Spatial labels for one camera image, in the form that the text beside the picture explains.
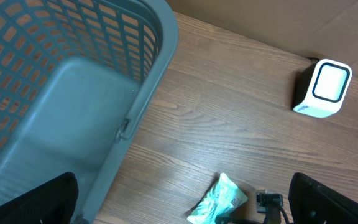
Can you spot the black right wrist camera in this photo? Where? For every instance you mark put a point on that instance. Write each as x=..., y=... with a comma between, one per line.
x=269, y=203

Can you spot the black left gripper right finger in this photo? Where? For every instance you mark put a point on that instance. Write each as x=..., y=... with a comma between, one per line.
x=313, y=202

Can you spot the white barcode scanner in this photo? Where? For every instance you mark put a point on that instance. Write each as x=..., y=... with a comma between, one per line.
x=321, y=88

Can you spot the teal snack packet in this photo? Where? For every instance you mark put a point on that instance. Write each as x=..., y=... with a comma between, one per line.
x=221, y=199

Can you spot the grey plastic lattice basket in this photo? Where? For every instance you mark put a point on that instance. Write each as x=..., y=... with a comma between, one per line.
x=76, y=78

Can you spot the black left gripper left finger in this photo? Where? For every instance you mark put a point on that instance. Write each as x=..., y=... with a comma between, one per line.
x=51, y=202

